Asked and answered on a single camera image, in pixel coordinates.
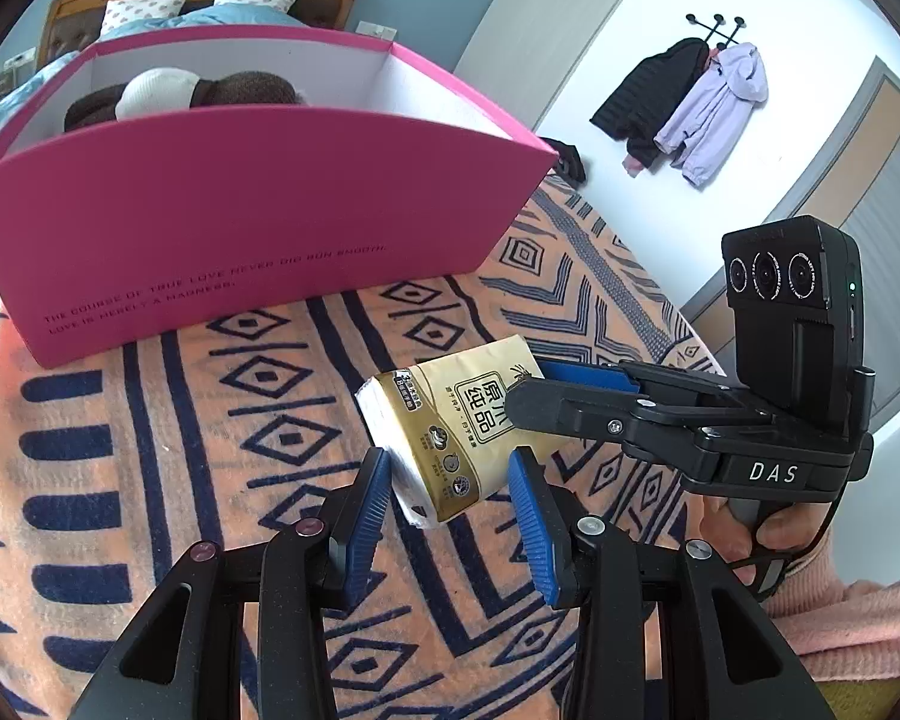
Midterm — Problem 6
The person's right hand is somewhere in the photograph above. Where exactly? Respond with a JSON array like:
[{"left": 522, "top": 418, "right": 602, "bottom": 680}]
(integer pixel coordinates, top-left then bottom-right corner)
[{"left": 701, "top": 499, "right": 835, "bottom": 601}]

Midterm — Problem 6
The person's yellow clothing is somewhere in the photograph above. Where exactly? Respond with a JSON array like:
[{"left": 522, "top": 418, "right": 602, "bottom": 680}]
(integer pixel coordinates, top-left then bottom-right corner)
[{"left": 795, "top": 671, "right": 900, "bottom": 720}]

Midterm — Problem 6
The lavender jacket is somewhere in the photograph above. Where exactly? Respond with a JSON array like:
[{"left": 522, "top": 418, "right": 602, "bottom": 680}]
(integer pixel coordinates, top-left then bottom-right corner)
[{"left": 654, "top": 43, "right": 770, "bottom": 188}]

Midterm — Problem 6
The yellow tissue pack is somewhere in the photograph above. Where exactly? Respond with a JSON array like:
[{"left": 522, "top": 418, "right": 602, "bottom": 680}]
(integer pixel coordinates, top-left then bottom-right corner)
[{"left": 356, "top": 334, "right": 563, "bottom": 530}]

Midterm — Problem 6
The black puffer jacket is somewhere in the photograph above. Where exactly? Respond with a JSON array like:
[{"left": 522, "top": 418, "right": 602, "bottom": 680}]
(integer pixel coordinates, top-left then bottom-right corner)
[{"left": 590, "top": 37, "right": 710, "bottom": 170}]

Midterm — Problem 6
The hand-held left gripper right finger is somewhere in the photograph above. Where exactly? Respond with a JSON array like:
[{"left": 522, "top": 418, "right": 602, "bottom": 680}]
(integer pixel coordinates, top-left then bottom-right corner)
[{"left": 506, "top": 446, "right": 833, "bottom": 720}]

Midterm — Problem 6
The pink cardboard box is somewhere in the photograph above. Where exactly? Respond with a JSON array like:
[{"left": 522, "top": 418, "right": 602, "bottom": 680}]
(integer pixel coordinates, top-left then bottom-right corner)
[{"left": 0, "top": 21, "right": 560, "bottom": 370}]

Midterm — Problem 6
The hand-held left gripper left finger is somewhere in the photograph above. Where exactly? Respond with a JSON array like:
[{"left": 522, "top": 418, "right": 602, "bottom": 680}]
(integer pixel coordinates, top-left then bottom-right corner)
[{"left": 67, "top": 448, "right": 395, "bottom": 720}]

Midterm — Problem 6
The brown knitted plush toy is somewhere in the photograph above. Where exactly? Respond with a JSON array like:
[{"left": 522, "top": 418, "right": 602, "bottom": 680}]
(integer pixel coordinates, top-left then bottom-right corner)
[{"left": 64, "top": 73, "right": 308, "bottom": 132}]

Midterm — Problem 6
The dark folded garment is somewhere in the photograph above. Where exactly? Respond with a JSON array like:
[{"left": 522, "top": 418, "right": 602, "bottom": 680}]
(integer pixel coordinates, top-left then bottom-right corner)
[{"left": 540, "top": 136, "right": 587, "bottom": 185}]

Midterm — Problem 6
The black coat hook rack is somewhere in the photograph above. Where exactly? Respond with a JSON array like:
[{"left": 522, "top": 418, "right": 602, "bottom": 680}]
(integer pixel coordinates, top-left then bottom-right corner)
[{"left": 686, "top": 13, "right": 743, "bottom": 50}]

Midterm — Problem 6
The blue floral duvet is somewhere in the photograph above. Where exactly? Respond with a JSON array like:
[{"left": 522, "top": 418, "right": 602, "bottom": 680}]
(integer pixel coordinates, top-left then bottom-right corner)
[{"left": 0, "top": 4, "right": 271, "bottom": 137}]

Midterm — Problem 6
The orange patterned blanket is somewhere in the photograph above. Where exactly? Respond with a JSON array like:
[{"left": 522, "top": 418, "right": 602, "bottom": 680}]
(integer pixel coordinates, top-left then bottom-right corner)
[{"left": 0, "top": 172, "right": 728, "bottom": 720}]

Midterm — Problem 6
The white fabric hat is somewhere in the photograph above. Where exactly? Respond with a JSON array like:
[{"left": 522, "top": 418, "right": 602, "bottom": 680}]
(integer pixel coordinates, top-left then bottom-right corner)
[{"left": 115, "top": 67, "right": 205, "bottom": 121}]

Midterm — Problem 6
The wooden framed door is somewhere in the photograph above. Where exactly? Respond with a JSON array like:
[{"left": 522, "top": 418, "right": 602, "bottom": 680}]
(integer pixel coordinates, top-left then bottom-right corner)
[{"left": 679, "top": 56, "right": 900, "bottom": 436}]

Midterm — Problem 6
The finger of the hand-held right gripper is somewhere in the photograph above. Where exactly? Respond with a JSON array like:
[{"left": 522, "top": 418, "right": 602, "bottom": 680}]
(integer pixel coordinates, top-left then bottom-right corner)
[
  {"left": 508, "top": 379, "right": 655, "bottom": 440},
  {"left": 532, "top": 357, "right": 730, "bottom": 403}
]

